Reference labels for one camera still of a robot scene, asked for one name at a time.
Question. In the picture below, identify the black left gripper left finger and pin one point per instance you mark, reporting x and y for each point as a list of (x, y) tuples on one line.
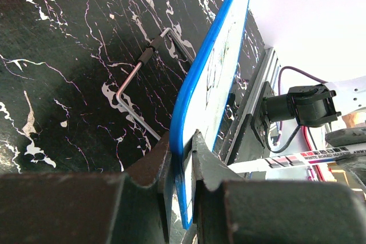
[(133, 206)]

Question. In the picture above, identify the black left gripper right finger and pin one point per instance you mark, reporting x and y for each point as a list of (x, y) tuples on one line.
[(229, 209)]

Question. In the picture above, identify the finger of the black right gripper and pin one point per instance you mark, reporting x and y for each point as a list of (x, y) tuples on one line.
[(352, 173), (352, 138)]

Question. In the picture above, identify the black whiteboard marker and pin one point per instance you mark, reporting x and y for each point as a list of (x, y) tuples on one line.
[(303, 159)]

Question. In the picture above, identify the blue framed whiteboard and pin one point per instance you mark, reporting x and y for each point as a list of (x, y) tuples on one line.
[(202, 98)]

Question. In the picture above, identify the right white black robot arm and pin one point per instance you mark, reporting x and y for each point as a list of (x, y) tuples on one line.
[(315, 106)]

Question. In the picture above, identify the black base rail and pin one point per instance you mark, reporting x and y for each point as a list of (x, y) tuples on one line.
[(246, 137)]

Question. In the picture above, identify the metal wire whiteboard stand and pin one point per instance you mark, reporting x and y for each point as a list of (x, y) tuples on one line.
[(142, 60)]

